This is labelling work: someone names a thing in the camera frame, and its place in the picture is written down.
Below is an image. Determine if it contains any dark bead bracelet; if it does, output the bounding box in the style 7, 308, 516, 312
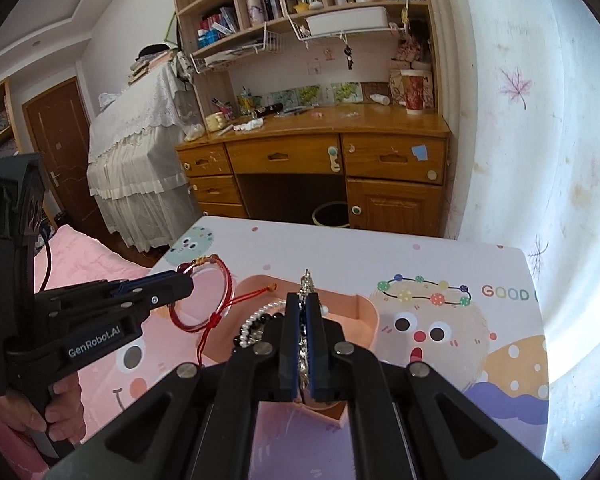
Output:
232, 312, 286, 348

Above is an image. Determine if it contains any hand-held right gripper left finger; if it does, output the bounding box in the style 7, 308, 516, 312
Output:
47, 292, 306, 480

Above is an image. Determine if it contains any wooden bookcase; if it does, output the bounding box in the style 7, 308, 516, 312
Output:
0, 80, 23, 161

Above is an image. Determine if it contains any wooden desk with drawers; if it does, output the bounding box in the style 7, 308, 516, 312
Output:
175, 110, 452, 238

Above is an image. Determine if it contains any trash bin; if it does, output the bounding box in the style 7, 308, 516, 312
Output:
312, 201, 352, 229

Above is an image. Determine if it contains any stack of books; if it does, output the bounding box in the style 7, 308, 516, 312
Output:
126, 45, 178, 86

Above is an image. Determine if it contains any brown wooden door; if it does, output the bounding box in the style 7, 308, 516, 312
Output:
22, 76, 112, 241

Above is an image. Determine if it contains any patterned gift bag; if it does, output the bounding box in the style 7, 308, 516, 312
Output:
387, 60, 433, 108

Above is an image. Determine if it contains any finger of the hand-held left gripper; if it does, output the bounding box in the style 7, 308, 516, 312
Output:
102, 271, 191, 296
122, 275, 197, 314

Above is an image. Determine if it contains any white pearl necklace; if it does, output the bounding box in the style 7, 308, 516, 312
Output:
240, 299, 328, 346

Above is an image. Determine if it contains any red patterned paper cup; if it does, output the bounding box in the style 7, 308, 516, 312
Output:
399, 69, 426, 115

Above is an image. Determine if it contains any pink plastic tray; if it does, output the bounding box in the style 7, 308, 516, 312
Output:
200, 274, 381, 428

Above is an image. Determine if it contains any black cable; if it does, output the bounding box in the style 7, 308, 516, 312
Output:
39, 222, 52, 292

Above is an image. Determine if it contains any person's left hand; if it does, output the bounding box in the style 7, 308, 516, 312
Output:
0, 375, 84, 444

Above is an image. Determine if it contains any white oblong tray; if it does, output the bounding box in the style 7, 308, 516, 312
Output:
305, 6, 388, 36

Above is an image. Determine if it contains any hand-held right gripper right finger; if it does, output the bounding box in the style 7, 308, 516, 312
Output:
302, 295, 556, 480

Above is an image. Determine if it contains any cartoon print tablecloth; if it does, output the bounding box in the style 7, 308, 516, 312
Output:
105, 216, 551, 461

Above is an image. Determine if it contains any red string bracelet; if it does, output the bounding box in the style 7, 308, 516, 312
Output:
169, 255, 278, 366

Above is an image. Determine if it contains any pink blanket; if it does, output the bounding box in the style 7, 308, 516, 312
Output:
0, 224, 153, 480

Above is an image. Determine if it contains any silver rhinestone bangle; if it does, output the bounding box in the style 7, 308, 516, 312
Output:
299, 268, 326, 406

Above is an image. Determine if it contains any white leaf print curtain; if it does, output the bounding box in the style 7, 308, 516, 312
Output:
450, 0, 600, 461

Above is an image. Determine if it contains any white wire basket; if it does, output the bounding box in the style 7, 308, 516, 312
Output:
189, 25, 286, 73

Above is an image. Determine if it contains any white lace cover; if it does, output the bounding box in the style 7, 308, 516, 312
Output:
86, 62, 203, 253

